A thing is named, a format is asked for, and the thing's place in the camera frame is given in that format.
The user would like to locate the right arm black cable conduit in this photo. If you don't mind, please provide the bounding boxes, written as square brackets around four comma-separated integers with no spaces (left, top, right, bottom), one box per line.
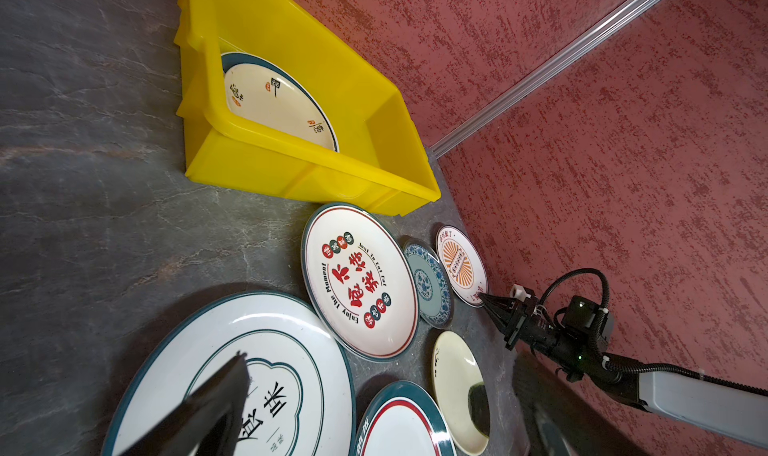
[536,268,768,397]

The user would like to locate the yellow plastic bin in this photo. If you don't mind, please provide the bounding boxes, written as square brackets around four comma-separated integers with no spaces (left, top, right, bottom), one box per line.
[174,0,441,216]

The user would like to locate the white plate green red rim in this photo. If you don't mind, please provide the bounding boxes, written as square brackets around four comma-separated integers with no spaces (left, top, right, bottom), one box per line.
[220,50,341,153]

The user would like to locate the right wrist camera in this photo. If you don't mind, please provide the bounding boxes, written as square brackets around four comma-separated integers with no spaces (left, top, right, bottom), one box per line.
[509,284,535,302]

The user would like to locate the white plate red characters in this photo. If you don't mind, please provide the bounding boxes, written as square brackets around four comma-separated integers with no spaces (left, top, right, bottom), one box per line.
[300,203,419,361]

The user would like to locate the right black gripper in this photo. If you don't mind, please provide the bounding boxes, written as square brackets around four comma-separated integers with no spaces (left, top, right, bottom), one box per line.
[478,292,615,381]

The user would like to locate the large white plate green rim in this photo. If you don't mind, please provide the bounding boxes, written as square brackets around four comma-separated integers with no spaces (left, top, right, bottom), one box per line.
[350,380,457,456]

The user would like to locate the right aluminium corner post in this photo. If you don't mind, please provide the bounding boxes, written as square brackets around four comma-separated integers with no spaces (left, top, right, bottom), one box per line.
[430,0,663,159]

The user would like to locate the white plate quatrefoil outline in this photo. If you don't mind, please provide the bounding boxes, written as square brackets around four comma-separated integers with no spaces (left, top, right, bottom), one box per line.
[102,291,356,455]

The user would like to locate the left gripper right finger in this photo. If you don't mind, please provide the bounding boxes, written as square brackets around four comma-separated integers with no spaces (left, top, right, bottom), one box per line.
[512,352,646,455]

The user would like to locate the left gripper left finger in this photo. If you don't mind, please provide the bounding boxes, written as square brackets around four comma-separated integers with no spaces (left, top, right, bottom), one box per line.
[124,353,250,455]

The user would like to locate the cream plate dark brush mark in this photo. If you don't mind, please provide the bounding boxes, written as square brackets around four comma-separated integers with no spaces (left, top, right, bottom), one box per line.
[431,331,491,455]

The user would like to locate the small teal patterned plate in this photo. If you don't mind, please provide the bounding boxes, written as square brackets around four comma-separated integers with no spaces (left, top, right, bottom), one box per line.
[402,238,455,330]

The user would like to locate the white plate orange sunburst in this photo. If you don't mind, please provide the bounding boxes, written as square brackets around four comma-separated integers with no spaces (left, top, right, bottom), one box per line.
[435,225,489,308]

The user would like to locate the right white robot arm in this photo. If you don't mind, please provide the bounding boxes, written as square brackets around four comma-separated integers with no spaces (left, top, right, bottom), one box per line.
[480,290,767,448]

